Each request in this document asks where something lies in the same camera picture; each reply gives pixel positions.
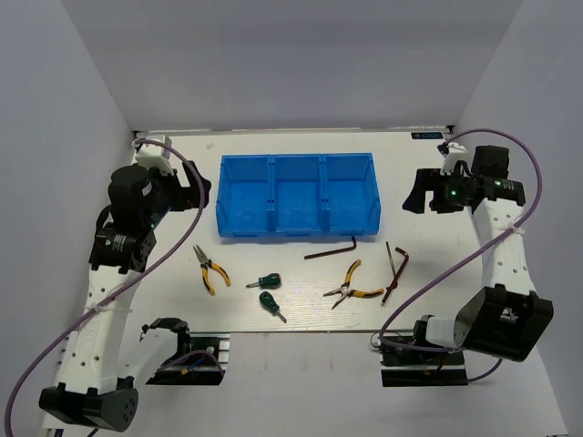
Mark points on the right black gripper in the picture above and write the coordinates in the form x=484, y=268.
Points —
x=428, y=179

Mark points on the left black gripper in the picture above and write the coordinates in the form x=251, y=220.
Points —
x=187, y=196

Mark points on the green stubby screwdriver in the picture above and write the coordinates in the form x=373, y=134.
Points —
x=271, y=281
x=269, y=303

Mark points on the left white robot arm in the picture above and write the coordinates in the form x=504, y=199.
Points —
x=97, y=388

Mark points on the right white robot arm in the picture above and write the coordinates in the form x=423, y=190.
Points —
x=506, y=318

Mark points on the right corner label sticker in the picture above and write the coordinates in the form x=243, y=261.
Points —
x=427, y=135

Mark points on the thin straight hex key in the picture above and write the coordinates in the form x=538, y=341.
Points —
x=391, y=259

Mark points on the right bent hex key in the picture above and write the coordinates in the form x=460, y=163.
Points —
x=397, y=274

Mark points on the long dark hex key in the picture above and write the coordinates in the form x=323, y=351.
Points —
x=333, y=252

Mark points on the blue three-compartment bin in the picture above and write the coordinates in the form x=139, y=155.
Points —
x=298, y=196

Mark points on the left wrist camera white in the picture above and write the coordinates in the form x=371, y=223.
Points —
x=149, y=155

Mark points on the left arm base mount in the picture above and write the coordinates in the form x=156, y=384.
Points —
x=199, y=369

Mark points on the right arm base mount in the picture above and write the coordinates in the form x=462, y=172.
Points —
x=402, y=368

